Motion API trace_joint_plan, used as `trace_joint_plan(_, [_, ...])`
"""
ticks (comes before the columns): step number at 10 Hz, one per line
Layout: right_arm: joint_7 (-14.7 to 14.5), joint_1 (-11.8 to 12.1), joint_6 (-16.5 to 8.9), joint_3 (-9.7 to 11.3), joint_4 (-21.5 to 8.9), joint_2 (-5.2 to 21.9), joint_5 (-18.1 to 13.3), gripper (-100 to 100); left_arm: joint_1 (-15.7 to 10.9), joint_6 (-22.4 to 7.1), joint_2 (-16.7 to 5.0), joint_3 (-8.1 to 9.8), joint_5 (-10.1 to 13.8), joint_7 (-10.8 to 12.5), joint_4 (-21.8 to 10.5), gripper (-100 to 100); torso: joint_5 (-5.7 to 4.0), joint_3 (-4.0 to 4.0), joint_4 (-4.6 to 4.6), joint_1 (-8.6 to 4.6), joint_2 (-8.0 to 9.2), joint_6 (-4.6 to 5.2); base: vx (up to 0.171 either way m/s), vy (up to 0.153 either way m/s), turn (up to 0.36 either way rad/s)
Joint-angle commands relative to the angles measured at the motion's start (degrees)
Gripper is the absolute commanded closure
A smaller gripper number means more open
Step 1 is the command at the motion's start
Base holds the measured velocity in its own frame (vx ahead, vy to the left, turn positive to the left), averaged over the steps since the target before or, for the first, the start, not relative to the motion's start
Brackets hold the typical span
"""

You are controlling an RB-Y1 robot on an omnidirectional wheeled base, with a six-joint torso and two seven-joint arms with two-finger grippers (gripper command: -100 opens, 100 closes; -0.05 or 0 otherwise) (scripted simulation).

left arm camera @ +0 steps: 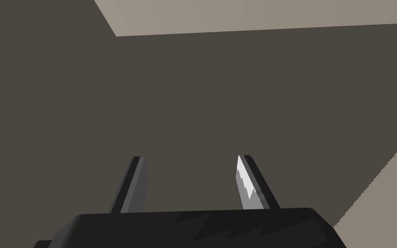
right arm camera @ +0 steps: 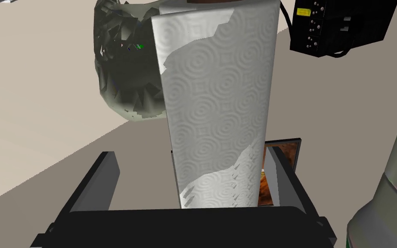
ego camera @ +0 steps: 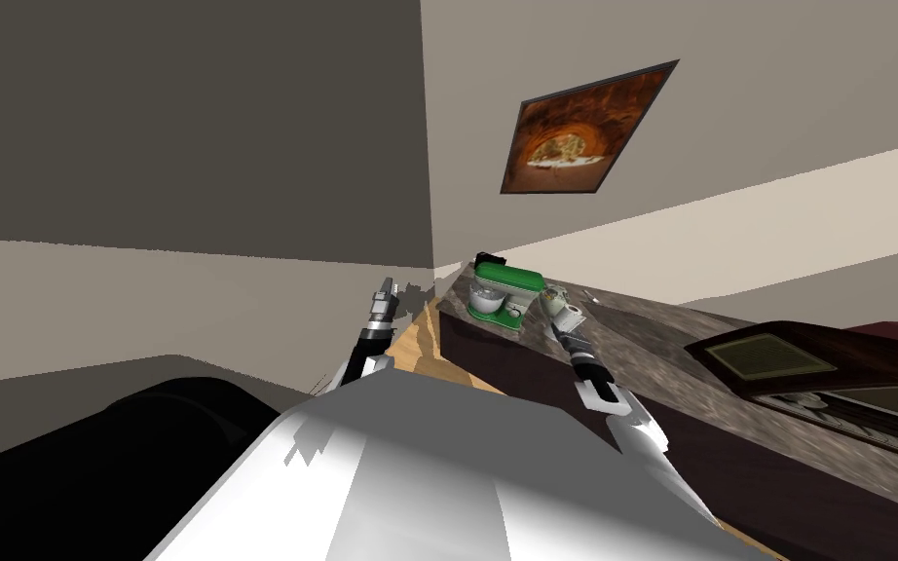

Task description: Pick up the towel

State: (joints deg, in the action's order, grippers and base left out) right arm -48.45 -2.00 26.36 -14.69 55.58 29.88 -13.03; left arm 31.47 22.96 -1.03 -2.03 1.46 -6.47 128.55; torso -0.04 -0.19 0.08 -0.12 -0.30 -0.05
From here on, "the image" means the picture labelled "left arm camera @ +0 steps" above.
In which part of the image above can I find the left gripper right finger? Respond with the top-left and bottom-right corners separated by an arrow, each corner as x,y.
235,155 -> 282,211

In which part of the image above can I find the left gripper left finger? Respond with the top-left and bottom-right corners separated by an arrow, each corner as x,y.
109,156 -> 149,214

